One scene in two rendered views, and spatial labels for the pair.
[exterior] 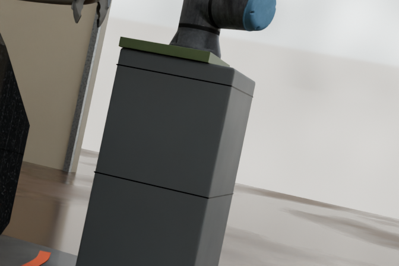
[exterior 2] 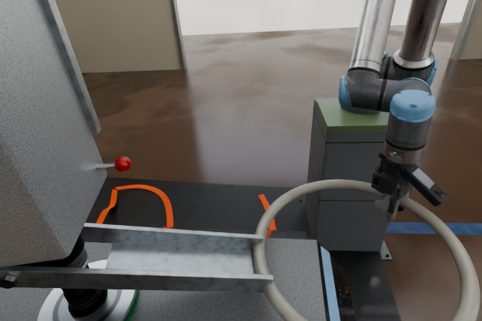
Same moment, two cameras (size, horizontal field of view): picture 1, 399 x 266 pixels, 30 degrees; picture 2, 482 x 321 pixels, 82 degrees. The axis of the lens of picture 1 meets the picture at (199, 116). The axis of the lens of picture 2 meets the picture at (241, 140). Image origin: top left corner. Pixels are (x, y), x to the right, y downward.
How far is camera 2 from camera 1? 1.89 m
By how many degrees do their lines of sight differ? 33
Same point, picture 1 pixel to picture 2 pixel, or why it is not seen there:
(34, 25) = not seen: outside the picture
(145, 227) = (356, 218)
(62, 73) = (162, 21)
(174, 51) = (371, 129)
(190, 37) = not seen: hidden behind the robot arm
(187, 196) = not seen: hidden behind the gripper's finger
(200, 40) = not seen: hidden behind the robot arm
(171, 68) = (369, 138)
